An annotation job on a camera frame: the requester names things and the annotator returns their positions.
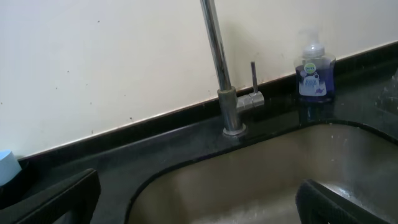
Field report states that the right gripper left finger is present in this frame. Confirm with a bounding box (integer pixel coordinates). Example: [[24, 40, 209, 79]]
[[0, 168, 101, 224]]

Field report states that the black tray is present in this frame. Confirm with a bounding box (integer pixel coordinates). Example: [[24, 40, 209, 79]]
[[0, 160, 35, 210]]

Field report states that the steel sink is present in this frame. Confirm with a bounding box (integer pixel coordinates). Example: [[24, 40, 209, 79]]
[[124, 119, 398, 224]]

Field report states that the steel tap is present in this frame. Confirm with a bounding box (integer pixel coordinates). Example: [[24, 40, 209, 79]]
[[200, 0, 266, 137]]

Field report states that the blue soap bottle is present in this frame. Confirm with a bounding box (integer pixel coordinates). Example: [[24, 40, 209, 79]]
[[294, 29, 336, 103]]

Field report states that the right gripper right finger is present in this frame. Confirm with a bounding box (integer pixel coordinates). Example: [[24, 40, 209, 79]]
[[295, 179, 392, 224]]

